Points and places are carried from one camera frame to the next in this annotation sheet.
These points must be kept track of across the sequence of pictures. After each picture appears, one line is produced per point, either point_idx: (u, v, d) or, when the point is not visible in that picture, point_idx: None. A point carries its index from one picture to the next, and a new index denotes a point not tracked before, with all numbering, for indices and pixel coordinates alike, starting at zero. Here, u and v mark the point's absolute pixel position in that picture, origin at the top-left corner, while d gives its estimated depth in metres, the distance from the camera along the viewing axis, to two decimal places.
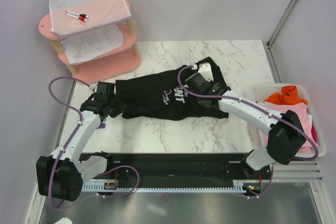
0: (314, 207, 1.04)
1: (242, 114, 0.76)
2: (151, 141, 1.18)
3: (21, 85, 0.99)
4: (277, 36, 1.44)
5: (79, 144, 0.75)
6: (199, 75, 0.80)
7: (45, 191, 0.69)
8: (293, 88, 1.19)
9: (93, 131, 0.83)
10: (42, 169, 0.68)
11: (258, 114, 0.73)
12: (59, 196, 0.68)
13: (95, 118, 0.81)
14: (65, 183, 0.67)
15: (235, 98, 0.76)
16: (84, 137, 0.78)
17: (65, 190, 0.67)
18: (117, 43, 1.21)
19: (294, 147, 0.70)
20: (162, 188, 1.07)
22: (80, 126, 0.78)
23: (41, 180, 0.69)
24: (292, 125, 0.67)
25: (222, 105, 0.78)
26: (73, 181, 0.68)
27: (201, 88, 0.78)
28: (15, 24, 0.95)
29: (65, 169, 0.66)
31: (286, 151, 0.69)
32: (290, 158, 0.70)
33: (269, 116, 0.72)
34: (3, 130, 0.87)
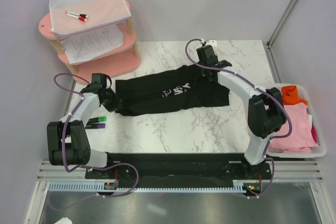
0: (314, 207, 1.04)
1: (235, 87, 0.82)
2: (151, 141, 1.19)
3: (21, 86, 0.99)
4: (277, 36, 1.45)
5: (83, 114, 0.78)
6: (210, 48, 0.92)
7: (56, 158, 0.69)
8: (293, 88, 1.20)
9: (91, 111, 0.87)
10: (53, 133, 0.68)
11: (245, 86, 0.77)
12: (72, 159, 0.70)
13: (95, 98, 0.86)
14: (79, 142, 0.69)
15: (230, 72, 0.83)
16: (86, 111, 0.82)
17: (79, 150, 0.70)
18: (117, 43, 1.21)
19: (272, 122, 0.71)
20: (162, 188, 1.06)
22: (82, 100, 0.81)
23: (52, 146, 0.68)
24: (273, 97, 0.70)
25: (220, 77, 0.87)
26: (84, 141, 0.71)
27: (208, 60, 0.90)
28: (14, 24, 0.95)
29: (79, 126, 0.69)
31: (262, 122, 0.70)
32: (264, 131, 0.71)
33: (254, 89, 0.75)
34: (3, 131, 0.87)
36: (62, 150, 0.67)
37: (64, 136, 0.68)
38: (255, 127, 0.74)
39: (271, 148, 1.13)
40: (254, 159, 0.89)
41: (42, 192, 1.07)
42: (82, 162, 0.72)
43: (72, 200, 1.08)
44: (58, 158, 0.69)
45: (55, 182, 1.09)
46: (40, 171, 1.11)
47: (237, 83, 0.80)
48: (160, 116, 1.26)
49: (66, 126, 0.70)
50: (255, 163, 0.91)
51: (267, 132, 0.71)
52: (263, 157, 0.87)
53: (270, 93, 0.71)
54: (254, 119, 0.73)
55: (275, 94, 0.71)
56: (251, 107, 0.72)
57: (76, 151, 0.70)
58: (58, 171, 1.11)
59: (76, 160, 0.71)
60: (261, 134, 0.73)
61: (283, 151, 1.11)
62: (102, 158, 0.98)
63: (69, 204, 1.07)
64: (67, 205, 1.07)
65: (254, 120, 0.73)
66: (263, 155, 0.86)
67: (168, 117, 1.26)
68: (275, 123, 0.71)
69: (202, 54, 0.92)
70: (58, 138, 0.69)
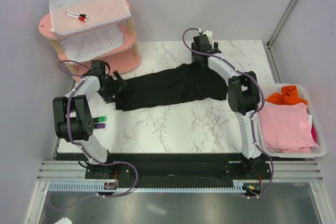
0: (314, 207, 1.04)
1: (221, 70, 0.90)
2: (151, 140, 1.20)
3: (21, 86, 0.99)
4: (277, 36, 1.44)
5: (85, 92, 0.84)
6: (205, 36, 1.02)
7: (62, 130, 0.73)
8: (294, 88, 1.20)
9: (93, 92, 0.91)
10: (59, 107, 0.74)
11: (228, 69, 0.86)
12: (78, 130, 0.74)
13: (95, 80, 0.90)
14: (82, 114, 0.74)
15: (218, 57, 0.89)
16: (89, 91, 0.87)
17: (83, 121, 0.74)
18: (117, 43, 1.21)
19: (247, 100, 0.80)
20: (162, 188, 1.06)
22: (84, 81, 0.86)
23: (58, 118, 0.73)
24: (250, 78, 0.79)
25: (209, 62, 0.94)
26: (87, 113, 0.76)
27: (202, 46, 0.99)
28: (15, 24, 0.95)
29: (82, 98, 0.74)
31: (237, 99, 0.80)
32: (240, 108, 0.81)
33: (235, 71, 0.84)
34: (3, 131, 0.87)
36: (67, 121, 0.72)
37: (69, 107, 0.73)
38: (233, 104, 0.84)
39: (271, 148, 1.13)
40: (249, 150, 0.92)
41: (42, 192, 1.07)
42: (87, 135, 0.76)
43: (72, 200, 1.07)
44: (64, 129, 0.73)
45: (55, 182, 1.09)
46: (40, 171, 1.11)
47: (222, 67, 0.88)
48: (160, 116, 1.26)
49: (71, 100, 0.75)
50: (252, 156, 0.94)
51: (242, 108, 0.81)
52: (256, 147, 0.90)
53: (248, 75, 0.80)
54: (232, 97, 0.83)
55: (251, 75, 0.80)
56: (229, 87, 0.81)
57: (80, 123, 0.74)
58: (58, 171, 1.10)
59: (80, 133, 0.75)
60: (238, 110, 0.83)
61: (283, 151, 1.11)
62: (102, 152, 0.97)
63: (69, 204, 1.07)
64: (67, 205, 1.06)
65: (232, 98, 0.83)
66: (255, 142, 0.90)
67: (168, 117, 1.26)
68: (250, 100, 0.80)
69: (198, 42, 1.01)
70: (63, 112, 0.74)
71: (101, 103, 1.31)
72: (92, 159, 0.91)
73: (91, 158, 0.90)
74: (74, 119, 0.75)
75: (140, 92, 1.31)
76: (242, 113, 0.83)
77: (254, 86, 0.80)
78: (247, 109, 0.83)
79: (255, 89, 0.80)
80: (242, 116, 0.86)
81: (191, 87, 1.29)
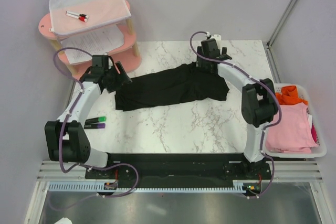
0: (314, 207, 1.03)
1: (232, 78, 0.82)
2: (151, 140, 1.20)
3: (21, 85, 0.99)
4: (277, 36, 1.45)
5: (82, 109, 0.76)
6: (214, 41, 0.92)
7: (55, 156, 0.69)
8: (294, 88, 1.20)
9: (93, 102, 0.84)
10: (51, 134, 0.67)
11: (241, 76, 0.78)
12: (71, 158, 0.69)
13: (95, 89, 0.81)
14: (76, 144, 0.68)
15: (228, 63, 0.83)
16: (87, 104, 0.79)
17: (77, 151, 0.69)
18: (117, 43, 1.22)
19: (263, 111, 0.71)
20: (162, 188, 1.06)
22: (82, 94, 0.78)
23: (50, 146, 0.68)
24: (266, 86, 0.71)
25: (219, 70, 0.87)
26: (82, 140, 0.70)
27: (211, 53, 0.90)
28: (15, 23, 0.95)
29: (75, 129, 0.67)
31: (252, 110, 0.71)
32: (255, 120, 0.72)
33: (249, 78, 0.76)
34: (3, 131, 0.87)
36: (59, 151, 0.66)
37: (62, 136, 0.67)
38: (247, 115, 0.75)
39: (271, 148, 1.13)
40: (252, 155, 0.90)
41: (42, 192, 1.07)
42: (82, 160, 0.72)
43: (72, 200, 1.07)
44: (56, 156, 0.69)
45: (55, 182, 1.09)
46: (40, 171, 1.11)
47: (233, 74, 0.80)
48: (160, 116, 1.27)
49: (65, 126, 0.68)
50: (254, 160, 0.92)
51: (258, 120, 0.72)
52: (261, 153, 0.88)
53: (263, 83, 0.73)
54: (246, 108, 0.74)
55: (267, 83, 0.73)
56: (244, 96, 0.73)
57: (74, 150, 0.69)
58: (58, 171, 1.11)
59: (74, 159, 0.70)
60: (253, 123, 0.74)
61: (283, 151, 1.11)
62: (101, 158, 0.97)
63: (69, 204, 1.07)
64: (67, 205, 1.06)
65: (246, 109, 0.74)
66: (260, 150, 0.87)
67: (168, 117, 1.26)
68: (266, 113, 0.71)
69: (206, 47, 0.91)
70: (56, 139, 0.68)
71: (102, 103, 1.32)
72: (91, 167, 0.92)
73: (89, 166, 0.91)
74: (67, 145, 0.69)
75: (140, 92, 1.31)
76: (255, 125, 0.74)
77: (271, 96, 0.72)
78: (262, 121, 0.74)
79: (272, 99, 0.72)
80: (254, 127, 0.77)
81: (191, 86, 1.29)
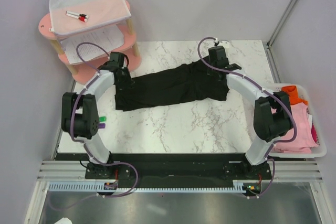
0: (313, 206, 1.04)
1: (243, 89, 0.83)
2: (150, 140, 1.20)
3: (21, 86, 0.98)
4: (277, 36, 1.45)
5: (96, 89, 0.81)
6: (222, 49, 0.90)
7: (67, 125, 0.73)
8: (293, 88, 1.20)
9: (106, 88, 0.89)
10: (67, 102, 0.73)
11: (253, 88, 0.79)
12: (81, 129, 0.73)
13: (110, 76, 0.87)
14: (87, 114, 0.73)
15: (239, 75, 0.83)
16: (101, 87, 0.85)
17: (87, 121, 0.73)
18: (118, 43, 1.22)
19: (277, 126, 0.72)
20: (162, 188, 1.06)
22: (98, 76, 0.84)
23: (65, 113, 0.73)
24: (281, 101, 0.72)
25: (228, 80, 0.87)
26: (93, 113, 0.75)
27: (219, 62, 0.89)
28: (15, 23, 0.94)
29: (90, 99, 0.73)
31: (266, 125, 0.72)
32: (269, 135, 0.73)
33: (262, 91, 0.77)
34: (4, 131, 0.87)
36: (71, 118, 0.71)
37: (76, 105, 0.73)
38: (260, 129, 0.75)
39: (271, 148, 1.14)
40: (254, 159, 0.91)
41: (42, 192, 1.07)
42: (90, 134, 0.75)
43: (72, 200, 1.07)
44: (68, 125, 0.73)
45: (55, 182, 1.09)
46: (40, 171, 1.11)
47: (245, 86, 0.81)
48: (160, 116, 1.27)
49: (80, 98, 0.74)
50: (256, 163, 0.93)
51: (272, 135, 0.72)
52: (264, 158, 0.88)
53: (277, 96, 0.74)
54: (259, 122, 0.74)
55: (282, 97, 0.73)
56: (258, 111, 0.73)
57: (85, 121, 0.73)
58: (58, 171, 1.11)
59: (84, 132, 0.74)
60: (265, 138, 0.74)
61: (283, 152, 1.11)
62: (103, 153, 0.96)
63: (69, 204, 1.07)
64: (67, 205, 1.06)
65: (259, 123, 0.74)
66: (265, 157, 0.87)
67: (168, 117, 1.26)
68: (281, 128, 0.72)
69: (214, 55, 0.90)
70: (71, 108, 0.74)
71: (102, 103, 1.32)
72: (92, 158, 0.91)
73: (91, 157, 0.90)
74: (80, 116, 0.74)
75: (140, 92, 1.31)
76: (268, 139, 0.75)
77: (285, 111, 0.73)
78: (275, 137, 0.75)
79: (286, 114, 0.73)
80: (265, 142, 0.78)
81: (191, 87, 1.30)
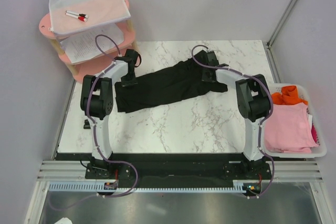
0: (313, 206, 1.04)
1: (229, 80, 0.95)
2: (150, 140, 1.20)
3: (21, 86, 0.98)
4: (277, 36, 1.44)
5: (113, 75, 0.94)
6: (212, 53, 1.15)
7: (85, 104, 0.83)
8: (293, 88, 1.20)
9: (118, 76, 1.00)
10: (87, 84, 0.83)
11: (235, 76, 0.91)
12: (96, 108, 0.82)
13: (124, 66, 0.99)
14: (105, 95, 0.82)
15: (224, 68, 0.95)
16: (116, 74, 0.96)
17: (104, 101, 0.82)
18: (117, 40, 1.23)
19: (258, 104, 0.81)
20: (162, 188, 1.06)
22: (114, 64, 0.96)
23: (84, 93, 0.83)
24: (259, 81, 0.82)
25: (218, 75, 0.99)
26: (109, 95, 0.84)
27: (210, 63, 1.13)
28: (15, 23, 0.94)
29: (107, 81, 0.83)
31: (247, 103, 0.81)
32: (251, 113, 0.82)
33: (242, 76, 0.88)
34: (3, 131, 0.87)
36: (89, 97, 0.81)
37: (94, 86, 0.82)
38: (244, 109, 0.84)
39: (271, 148, 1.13)
40: (251, 152, 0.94)
41: (42, 192, 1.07)
42: (104, 114, 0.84)
43: (72, 200, 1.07)
44: (86, 104, 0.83)
45: (55, 182, 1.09)
46: (40, 171, 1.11)
47: (230, 76, 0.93)
48: (160, 116, 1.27)
49: (98, 80, 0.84)
50: (253, 158, 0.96)
51: (253, 113, 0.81)
52: (260, 150, 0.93)
53: (255, 77, 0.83)
54: (241, 102, 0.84)
55: (260, 79, 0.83)
56: (239, 91, 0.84)
57: (101, 101, 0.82)
58: (58, 171, 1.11)
59: (99, 111, 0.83)
60: (248, 116, 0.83)
61: (283, 151, 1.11)
62: (108, 148, 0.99)
63: (69, 204, 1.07)
64: (67, 205, 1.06)
65: (242, 104, 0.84)
66: (259, 148, 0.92)
67: (168, 117, 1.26)
68: (261, 106, 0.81)
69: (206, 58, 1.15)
70: (89, 88, 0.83)
71: None
72: (96, 148, 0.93)
73: (96, 146, 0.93)
74: (96, 97, 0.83)
75: (140, 92, 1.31)
76: (252, 119, 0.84)
77: (264, 91, 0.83)
78: (258, 116, 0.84)
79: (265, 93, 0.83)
80: (252, 121, 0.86)
81: (192, 84, 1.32)
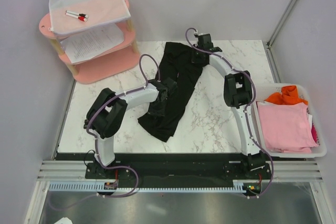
0: (314, 207, 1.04)
1: (219, 67, 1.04)
2: (151, 140, 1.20)
3: (21, 86, 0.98)
4: (277, 36, 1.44)
5: (134, 99, 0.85)
6: (208, 35, 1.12)
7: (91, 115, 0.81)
8: (293, 88, 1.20)
9: (144, 101, 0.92)
10: (103, 98, 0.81)
11: (226, 66, 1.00)
12: (98, 125, 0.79)
13: (154, 93, 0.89)
14: (112, 117, 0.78)
15: (218, 55, 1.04)
16: (140, 98, 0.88)
17: (107, 123, 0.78)
18: (117, 40, 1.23)
19: (240, 96, 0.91)
20: (162, 188, 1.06)
22: (142, 88, 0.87)
23: (95, 105, 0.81)
24: (244, 75, 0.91)
25: (210, 60, 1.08)
26: (117, 120, 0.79)
27: (205, 45, 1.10)
28: (15, 23, 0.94)
29: (121, 105, 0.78)
31: (231, 94, 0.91)
32: (233, 102, 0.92)
33: (232, 70, 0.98)
34: (3, 131, 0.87)
36: (95, 113, 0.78)
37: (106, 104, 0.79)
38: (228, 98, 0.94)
39: (271, 148, 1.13)
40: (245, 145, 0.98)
41: (42, 192, 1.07)
42: (103, 134, 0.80)
43: (72, 200, 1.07)
44: (92, 116, 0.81)
45: (55, 182, 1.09)
46: (40, 171, 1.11)
47: (221, 65, 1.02)
48: None
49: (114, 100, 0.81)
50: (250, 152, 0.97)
51: (236, 103, 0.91)
52: (253, 141, 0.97)
53: (242, 72, 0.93)
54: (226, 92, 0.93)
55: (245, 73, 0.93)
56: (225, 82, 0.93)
57: (105, 120, 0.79)
58: (58, 171, 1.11)
59: (100, 129, 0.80)
60: (230, 104, 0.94)
61: (283, 151, 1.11)
62: (107, 156, 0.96)
63: (69, 204, 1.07)
64: (67, 205, 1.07)
65: (227, 93, 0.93)
66: (251, 136, 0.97)
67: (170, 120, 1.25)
68: (243, 97, 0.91)
69: (201, 41, 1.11)
70: (102, 103, 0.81)
71: None
72: (96, 155, 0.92)
73: (96, 153, 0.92)
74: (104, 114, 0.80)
75: (172, 116, 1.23)
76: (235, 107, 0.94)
77: (248, 84, 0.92)
78: (240, 104, 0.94)
79: (249, 87, 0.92)
80: (236, 109, 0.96)
81: (188, 70, 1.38)
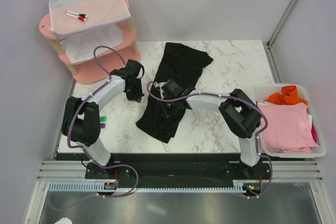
0: (313, 207, 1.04)
1: (207, 104, 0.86)
2: (151, 140, 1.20)
3: (21, 86, 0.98)
4: (277, 36, 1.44)
5: (102, 97, 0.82)
6: (171, 82, 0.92)
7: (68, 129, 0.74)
8: (294, 88, 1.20)
9: (115, 94, 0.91)
10: (71, 106, 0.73)
11: (212, 99, 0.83)
12: (78, 135, 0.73)
13: (121, 83, 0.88)
14: (88, 123, 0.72)
15: (196, 94, 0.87)
16: (109, 94, 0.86)
17: (86, 129, 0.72)
18: (117, 40, 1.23)
19: (250, 120, 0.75)
20: (161, 188, 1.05)
22: (108, 83, 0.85)
23: (66, 117, 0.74)
24: (239, 98, 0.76)
25: (191, 104, 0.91)
26: (94, 122, 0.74)
27: (175, 92, 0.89)
28: (15, 23, 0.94)
29: (92, 108, 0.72)
31: (239, 124, 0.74)
32: (247, 131, 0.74)
33: (220, 97, 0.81)
34: (3, 131, 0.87)
36: (71, 123, 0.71)
37: (77, 112, 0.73)
38: (238, 131, 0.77)
39: (271, 148, 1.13)
40: (252, 159, 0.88)
41: (42, 192, 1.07)
42: (86, 141, 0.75)
43: (72, 200, 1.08)
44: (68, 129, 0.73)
45: (55, 182, 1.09)
46: (40, 171, 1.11)
47: (206, 100, 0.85)
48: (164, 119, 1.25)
49: (83, 105, 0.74)
50: (255, 163, 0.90)
51: (250, 130, 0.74)
52: (259, 156, 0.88)
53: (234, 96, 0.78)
54: (232, 124, 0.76)
55: (239, 95, 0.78)
56: (224, 116, 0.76)
57: (83, 128, 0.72)
58: (58, 171, 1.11)
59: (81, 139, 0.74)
60: (246, 135, 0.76)
61: (283, 151, 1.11)
62: (104, 156, 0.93)
63: (69, 204, 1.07)
64: (67, 205, 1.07)
65: (233, 126, 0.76)
66: (258, 153, 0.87)
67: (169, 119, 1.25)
68: (252, 121, 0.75)
69: (168, 91, 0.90)
70: (73, 113, 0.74)
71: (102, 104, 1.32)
72: (92, 159, 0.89)
73: (91, 159, 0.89)
74: (80, 123, 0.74)
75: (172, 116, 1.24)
76: (250, 136, 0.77)
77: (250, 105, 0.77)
78: (253, 130, 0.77)
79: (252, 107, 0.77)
80: (249, 138, 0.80)
81: (188, 71, 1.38)
